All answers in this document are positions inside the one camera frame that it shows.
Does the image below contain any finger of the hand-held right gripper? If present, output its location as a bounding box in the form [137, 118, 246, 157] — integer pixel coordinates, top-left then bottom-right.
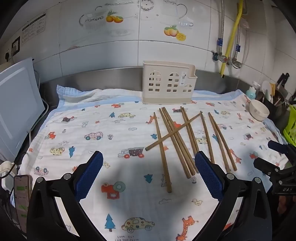
[253, 158, 282, 177]
[268, 140, 290, 155]

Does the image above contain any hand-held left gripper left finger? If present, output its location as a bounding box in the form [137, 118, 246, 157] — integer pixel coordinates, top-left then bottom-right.
[26, 151, 104, 241]

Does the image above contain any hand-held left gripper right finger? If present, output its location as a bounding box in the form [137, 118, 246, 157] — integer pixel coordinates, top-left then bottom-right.
[192, 151, 272, 241]

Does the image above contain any bunch of wooden chopsticks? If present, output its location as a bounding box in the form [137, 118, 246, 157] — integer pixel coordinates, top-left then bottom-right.
[145, 107, 238, 193]

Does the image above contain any cream plastic utensil holder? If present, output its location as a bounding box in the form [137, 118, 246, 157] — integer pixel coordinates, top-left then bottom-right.
[142, 60, 197, 105]

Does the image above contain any green plastic basket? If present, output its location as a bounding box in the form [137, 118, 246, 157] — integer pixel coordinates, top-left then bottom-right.
[282, 104, 296, 147]

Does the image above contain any white bowl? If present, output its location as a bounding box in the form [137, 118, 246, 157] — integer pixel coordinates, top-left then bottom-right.
[249, 100, 270, 121]

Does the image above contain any black utensil pot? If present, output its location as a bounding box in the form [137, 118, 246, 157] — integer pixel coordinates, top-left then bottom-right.
[257, 91, 290, 114]

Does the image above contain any printed cartoon cloth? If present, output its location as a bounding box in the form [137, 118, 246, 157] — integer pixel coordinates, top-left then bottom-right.
[10, 85, 289, 241]

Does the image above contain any light blue bottle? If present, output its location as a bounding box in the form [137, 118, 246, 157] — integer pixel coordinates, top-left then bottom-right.
[245, 81, 260, 100]

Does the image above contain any white spatula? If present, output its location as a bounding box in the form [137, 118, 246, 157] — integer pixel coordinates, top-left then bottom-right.
[261, 80, 271, 99]

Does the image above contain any smartphone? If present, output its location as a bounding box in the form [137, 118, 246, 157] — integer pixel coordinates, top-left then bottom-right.
[13, 175, 32, 233]

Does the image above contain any water valve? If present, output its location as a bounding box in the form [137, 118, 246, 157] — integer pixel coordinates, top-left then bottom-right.
[229, 58, 243, 69]
[212, 51, 229, 64]

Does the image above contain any white microwave oven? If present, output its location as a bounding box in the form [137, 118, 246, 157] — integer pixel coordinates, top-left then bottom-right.
[0, 57, 46, 161]

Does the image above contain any black handled knife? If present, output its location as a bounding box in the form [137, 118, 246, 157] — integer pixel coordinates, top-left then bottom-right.
[276, 73, 291, 93]

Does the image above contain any braided metal hose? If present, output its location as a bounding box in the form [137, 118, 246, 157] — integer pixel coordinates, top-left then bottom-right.
[217, 0, 225, 57]
[233, 22, 244, 63]

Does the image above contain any yellow gas hose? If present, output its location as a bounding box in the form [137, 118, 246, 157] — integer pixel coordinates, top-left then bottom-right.
[220, 0, 244, 78]

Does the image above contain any black wall switch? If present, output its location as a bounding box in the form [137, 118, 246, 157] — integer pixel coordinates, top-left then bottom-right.
[11, 37, 22, 56]

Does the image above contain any paper wall notice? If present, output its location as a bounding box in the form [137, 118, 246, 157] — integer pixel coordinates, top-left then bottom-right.
[21, 13, 47, 45]

